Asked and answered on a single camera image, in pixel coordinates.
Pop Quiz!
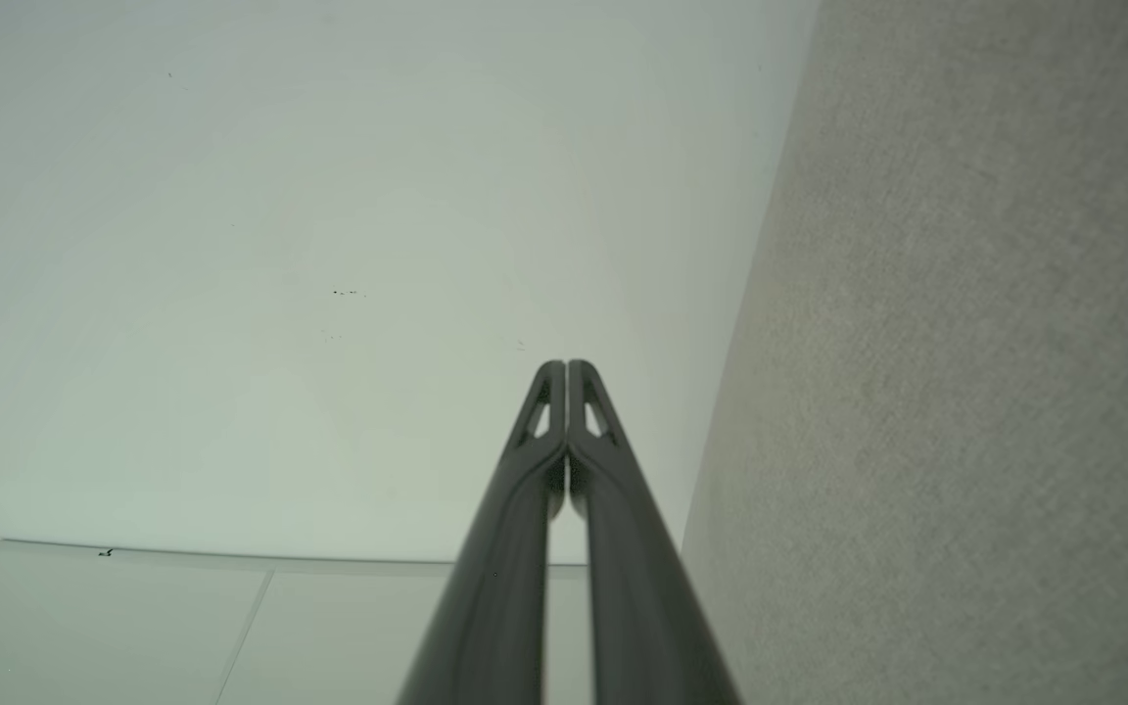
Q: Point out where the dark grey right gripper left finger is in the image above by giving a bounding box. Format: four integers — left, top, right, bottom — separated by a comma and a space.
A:
396, 359, 567, 705

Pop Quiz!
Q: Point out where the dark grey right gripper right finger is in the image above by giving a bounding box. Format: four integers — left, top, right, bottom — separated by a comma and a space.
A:
567, 359, 744, 705

